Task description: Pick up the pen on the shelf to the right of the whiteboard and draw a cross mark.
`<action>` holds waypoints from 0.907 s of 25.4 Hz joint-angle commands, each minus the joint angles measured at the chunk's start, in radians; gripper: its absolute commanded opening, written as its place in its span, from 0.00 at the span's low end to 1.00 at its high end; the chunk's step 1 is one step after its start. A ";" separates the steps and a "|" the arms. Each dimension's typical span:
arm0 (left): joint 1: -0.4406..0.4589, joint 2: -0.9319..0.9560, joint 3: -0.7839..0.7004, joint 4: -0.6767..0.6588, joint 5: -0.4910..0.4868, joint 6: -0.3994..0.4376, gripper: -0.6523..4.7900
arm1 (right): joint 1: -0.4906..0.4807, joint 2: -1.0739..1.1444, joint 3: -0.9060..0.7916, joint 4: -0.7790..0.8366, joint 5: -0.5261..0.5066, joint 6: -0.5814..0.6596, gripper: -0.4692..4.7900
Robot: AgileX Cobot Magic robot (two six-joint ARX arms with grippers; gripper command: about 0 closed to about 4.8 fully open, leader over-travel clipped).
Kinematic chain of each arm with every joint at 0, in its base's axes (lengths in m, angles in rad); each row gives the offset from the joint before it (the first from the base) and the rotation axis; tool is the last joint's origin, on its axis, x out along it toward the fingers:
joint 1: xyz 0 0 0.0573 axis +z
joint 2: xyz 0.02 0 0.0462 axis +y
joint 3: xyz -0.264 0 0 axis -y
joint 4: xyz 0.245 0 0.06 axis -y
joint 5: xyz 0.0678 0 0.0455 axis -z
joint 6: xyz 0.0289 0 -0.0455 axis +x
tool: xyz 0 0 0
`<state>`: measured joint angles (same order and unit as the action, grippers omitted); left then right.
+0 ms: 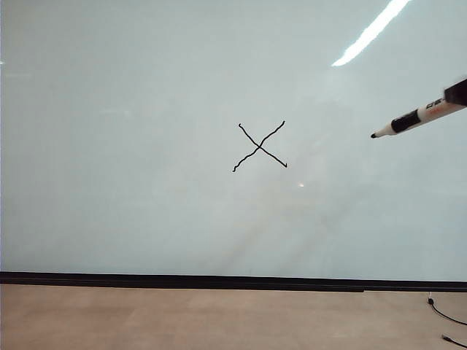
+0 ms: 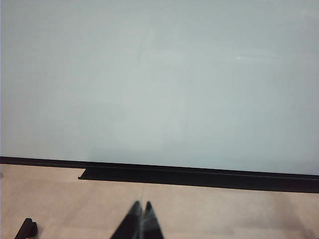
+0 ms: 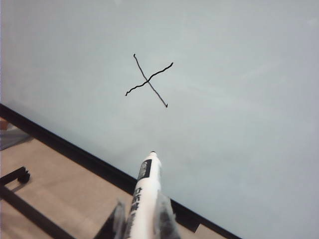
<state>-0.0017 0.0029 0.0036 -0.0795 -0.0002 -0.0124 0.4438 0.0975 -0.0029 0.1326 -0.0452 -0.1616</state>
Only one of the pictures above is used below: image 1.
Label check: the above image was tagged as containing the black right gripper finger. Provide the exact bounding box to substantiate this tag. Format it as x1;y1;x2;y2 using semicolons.
442;75;467;109

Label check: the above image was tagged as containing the white black whiteboard marker pen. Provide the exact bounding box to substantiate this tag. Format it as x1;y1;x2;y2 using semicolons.
369;98;467;140

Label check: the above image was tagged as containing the black drawn cross mark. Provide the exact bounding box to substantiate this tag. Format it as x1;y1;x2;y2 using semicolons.
232;120;289;173

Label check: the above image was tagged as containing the pale glass whiteboard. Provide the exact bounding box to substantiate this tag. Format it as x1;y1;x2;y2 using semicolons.
0;0;467;282

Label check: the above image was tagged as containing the thin black cable with plug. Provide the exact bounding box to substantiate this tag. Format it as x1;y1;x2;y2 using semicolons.
427;291;467;326
441;333;467;349

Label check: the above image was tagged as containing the black whiteboard bottom rail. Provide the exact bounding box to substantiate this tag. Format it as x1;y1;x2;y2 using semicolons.
0;271;467;294

